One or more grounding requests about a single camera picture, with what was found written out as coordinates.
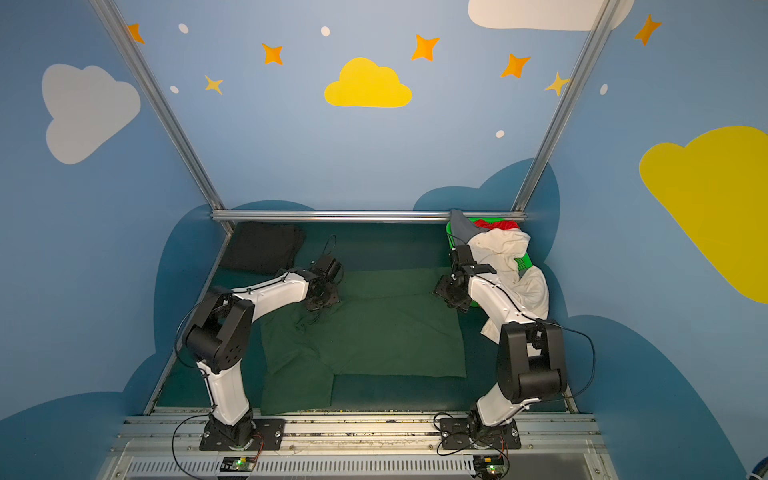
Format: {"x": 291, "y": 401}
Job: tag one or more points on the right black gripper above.
{"x": 452, "y": 288}

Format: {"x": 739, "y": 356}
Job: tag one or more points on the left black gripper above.
{"x": 321, "y": 294}

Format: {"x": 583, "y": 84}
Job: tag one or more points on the dark green t-shirt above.
{"x": 386, "y": 323}

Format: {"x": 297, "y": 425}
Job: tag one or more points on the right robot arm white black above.
{"x": 530, "y": 363}

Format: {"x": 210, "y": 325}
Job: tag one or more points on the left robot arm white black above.
{"x": 218, "y": 334}

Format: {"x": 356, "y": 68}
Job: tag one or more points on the white t-shirt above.
{"x": 509, "y": 293}

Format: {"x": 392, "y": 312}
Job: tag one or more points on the grey t-shirt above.
{"x": 462, "y": 229}

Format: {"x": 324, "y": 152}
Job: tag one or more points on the bright green basket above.
{"x": 525, "y": 261}

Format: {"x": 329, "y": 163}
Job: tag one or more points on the folded black t-shirt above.
{"x": 263, "y": 248}

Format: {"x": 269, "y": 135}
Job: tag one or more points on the red t-shirt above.
{"x": 499, "y": 224}

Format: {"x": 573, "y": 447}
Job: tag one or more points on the right controller board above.
{"x": 489, "y": 467}

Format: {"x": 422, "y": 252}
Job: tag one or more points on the controller board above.
{"x": 489, "y": 467}
{"x": 244, "y": 464}

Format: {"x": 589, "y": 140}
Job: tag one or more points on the left controller board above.
{"x": 244, "y": 464}

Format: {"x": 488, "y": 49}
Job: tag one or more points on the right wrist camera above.
{"x": 463, "y": 262}

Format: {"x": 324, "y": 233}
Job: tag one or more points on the aluminium frame back rail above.
{"x": 332, "y": 216}

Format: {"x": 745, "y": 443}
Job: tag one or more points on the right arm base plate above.
{"x": 465, "y": 434}

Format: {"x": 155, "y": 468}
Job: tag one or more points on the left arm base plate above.
{"x": 270, "y": 433}

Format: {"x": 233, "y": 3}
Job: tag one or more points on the aluminium front rail base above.
{"x": 357, "y": 445}

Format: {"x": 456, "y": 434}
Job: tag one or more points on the aluminium frame left post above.
{"x": 114, "y": 23}

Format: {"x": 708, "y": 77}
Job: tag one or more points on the aluminium frame post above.
{"x": 569, "y": 97}
{"x": 114, "y": 23}

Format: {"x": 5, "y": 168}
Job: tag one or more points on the aluminium frame right post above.
{"x": 569, "y": 97}

